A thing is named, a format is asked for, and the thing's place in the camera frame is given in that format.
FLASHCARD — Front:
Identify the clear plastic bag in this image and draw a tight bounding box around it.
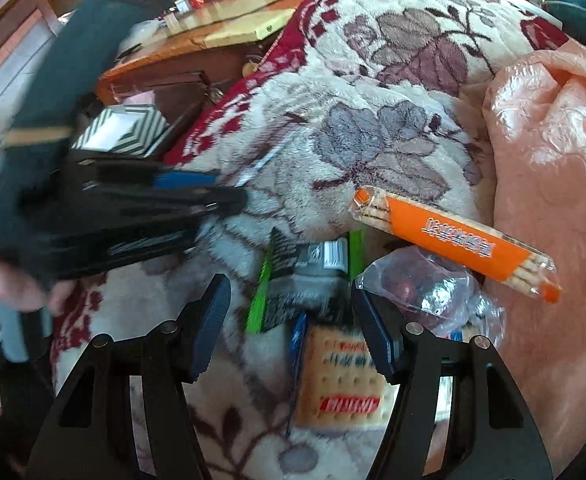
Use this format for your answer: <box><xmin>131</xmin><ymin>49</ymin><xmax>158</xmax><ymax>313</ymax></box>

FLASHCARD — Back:
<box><xmin>355</xmin><ymin>246</ymin><xmax>507</xmax><ymax>352</ymax></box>

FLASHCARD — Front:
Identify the wooden cabinet with marble top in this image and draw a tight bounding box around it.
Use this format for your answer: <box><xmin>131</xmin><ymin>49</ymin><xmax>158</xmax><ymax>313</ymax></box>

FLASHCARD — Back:
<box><xmin>95</xmin><ymin>0</ymin><xmax>335</xmax><ymax>126</ymax></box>

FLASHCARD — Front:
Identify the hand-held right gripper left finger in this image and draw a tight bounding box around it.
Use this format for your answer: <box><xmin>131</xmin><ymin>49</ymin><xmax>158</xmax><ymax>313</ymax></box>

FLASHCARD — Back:
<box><xmin>25</xmin><ymin>273</ymin><xmax>232</xmax><ymax>480</ymax></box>

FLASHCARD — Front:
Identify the square cracker packet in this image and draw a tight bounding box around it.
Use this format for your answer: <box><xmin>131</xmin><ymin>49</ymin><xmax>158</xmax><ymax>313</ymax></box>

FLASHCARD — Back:
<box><xmin>285</xmin><ymin>310</ymin><xmax>399</xmax><ymax>436</ymax></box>

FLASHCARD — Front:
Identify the peach quilt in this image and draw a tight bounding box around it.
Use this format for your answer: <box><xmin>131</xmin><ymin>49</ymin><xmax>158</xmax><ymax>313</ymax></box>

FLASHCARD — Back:
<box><xmin>423</xmin><ymin>37</ymin><xmax>586</xmax><ymax>461</ymax></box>

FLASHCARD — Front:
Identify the person's left hand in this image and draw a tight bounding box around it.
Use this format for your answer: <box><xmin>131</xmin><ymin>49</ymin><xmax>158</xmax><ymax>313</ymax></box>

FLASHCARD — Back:
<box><xmin>0</xmin><ymin>257</ymin><xmax>76</xmax><ymax>347</ymax></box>

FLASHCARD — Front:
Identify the white plastic bag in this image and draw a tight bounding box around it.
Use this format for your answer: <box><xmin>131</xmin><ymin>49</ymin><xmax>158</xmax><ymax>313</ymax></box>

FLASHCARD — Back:
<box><xmin>122</xmin><ymin>20</ymin><xmax>162</xmax><ymax>54</ymax></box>

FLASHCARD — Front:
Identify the chevron striped box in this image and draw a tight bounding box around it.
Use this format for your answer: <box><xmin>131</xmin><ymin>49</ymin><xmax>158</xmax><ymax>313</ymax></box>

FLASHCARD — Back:
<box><xmin>75</xmin><ymin>104</ymin><xmax>167</xmax><ymax>157</ymax></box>

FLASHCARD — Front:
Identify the orange biscuit stick packet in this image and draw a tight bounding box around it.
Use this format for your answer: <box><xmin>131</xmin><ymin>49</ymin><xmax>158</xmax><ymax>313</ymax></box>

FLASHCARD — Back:
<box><xmin>349</xmin><ymin>186</ymin><xmax>563</xmax><ymax>306</ymax></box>

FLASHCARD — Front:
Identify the green black snack packet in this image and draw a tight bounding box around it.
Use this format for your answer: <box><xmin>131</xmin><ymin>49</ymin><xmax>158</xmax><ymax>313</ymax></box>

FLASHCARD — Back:
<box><xmin>245</xmin><ymin>227</ymin><xmax>364</xmax><ymax>336</ymax></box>

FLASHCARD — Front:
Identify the floral red white blanket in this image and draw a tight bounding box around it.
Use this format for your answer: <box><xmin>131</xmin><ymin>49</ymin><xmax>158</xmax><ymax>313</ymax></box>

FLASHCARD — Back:
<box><xmin>50</xmin><ymin>0</ymin><xmax>572</xmax><ymax>480</ymax></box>

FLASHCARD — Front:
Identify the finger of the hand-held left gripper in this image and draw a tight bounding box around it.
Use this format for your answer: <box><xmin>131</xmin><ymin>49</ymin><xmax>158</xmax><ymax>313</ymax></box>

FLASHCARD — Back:
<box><xmin>87</xmin><ymin>186</ymin><xmax>249</xmax><ymax>223</ymax></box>
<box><xmin>73</xmin><ymin>156</ymin><xmax>222</xmax><ymax>192</ymax></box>

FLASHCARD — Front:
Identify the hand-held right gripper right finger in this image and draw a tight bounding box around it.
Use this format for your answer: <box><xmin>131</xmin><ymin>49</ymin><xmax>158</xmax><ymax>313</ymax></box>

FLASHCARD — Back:
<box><xmin>350</xmin><ymin>287</ymin><xmax>554</xmax><ymax>480</ymax></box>

